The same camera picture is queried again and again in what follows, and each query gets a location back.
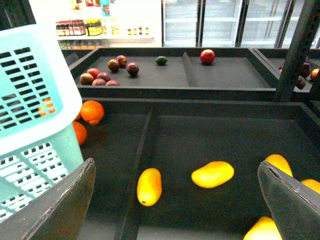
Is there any red apple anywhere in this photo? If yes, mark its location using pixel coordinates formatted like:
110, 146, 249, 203
200, 49, 216, 65

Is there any orange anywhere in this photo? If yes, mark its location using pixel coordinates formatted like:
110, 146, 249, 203
79, 100, 105, 125
72, 121, 88, 146

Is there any yellow mango bottom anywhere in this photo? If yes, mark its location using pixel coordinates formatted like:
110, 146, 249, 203
243, 216, 282, 240

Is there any dark red passion fruit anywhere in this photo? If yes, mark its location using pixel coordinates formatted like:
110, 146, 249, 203
107, 59, 120, 73
79, 72, 95, 85
116, 55, 128, 68
126, 62, 140, 76

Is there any light teal plastic basket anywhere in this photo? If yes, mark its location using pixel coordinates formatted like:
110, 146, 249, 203
0, 24, 83, 221

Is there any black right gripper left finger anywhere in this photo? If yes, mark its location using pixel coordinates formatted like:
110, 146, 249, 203
0, 158, 96, 240

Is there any black tray divider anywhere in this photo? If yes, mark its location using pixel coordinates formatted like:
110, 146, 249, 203
182, 52, 197, 87

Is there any yellow mango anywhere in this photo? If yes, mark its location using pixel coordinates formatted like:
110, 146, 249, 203
265, 154, 293, 177
243, 216, 282, 240
191, 161, 235, 189
136, 167, 162, 207

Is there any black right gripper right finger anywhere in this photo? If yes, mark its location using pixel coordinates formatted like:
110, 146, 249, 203
257, 160, 320, 240

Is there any green avocado on shelf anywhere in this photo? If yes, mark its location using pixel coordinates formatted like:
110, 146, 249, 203
155, 56, 168, 66

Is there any orange upper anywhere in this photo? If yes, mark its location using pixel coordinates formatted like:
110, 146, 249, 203
79, 100, 105, 125

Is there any orange lower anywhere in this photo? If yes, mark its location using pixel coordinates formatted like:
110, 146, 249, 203
72, 121, 88, 146

